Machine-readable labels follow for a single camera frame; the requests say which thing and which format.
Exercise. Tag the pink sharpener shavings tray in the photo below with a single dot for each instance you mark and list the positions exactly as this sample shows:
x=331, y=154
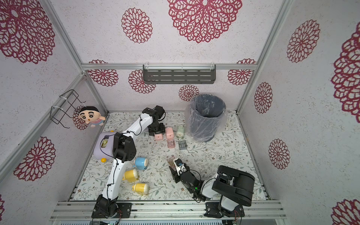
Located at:
x=171, y=143

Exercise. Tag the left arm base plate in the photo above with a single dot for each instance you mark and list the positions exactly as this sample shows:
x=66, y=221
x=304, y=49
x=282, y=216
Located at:
x=112, y=210

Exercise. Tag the Shin-chan plush doll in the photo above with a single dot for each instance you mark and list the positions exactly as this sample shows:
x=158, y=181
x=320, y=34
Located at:
x=91, y=115

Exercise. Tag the black wire wall basket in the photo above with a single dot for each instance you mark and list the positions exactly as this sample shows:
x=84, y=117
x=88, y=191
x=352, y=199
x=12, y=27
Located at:
x=57, y=113

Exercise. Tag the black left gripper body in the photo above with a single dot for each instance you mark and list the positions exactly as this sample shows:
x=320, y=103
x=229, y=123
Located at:
x=157, y=128

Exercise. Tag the grey trash bin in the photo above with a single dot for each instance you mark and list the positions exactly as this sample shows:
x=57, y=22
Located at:
x=206, y=116

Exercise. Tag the clear plastic bin liner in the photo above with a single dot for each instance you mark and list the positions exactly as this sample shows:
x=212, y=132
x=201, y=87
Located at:
x=205, y=121

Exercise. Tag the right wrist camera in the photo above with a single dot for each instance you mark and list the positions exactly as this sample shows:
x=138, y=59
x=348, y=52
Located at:
x=178, y=164

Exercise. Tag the purple tissue box holder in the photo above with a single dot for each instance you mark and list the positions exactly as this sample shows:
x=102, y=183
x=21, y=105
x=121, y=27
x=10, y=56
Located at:
x=104, y=146

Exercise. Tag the yellow pencil sharpener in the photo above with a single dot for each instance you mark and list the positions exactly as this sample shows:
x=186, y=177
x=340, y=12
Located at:
x=141, y=188
x=131, y=176

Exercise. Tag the blue pencil sharpener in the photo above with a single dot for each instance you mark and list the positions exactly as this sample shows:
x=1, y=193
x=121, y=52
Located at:
x=141, y=163

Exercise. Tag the pink pencil sharpener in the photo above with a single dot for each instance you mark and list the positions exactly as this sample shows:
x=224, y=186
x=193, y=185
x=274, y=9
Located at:
x=158, y=137
x=169, y=133

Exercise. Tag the clear sharpener shavings tray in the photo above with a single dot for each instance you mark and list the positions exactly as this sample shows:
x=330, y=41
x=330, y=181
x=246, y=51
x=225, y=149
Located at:
x=182, y=144

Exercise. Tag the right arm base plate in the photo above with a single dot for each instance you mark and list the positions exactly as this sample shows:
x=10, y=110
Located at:
x=214, y=210

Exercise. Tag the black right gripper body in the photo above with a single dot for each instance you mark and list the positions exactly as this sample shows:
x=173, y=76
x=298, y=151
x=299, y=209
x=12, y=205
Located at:
x=176, y=171

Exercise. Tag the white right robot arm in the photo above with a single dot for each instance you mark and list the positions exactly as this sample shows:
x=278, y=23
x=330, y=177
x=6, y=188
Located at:
x=234, y=186

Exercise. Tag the grey wall shelf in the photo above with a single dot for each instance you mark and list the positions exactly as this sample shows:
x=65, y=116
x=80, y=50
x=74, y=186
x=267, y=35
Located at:
x=156, y=74

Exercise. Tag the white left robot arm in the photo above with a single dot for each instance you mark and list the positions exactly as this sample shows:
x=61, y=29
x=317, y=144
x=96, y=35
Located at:
x=123, y=151

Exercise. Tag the green pencil sharpener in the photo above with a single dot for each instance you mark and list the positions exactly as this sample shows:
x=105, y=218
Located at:
x=180, y=133

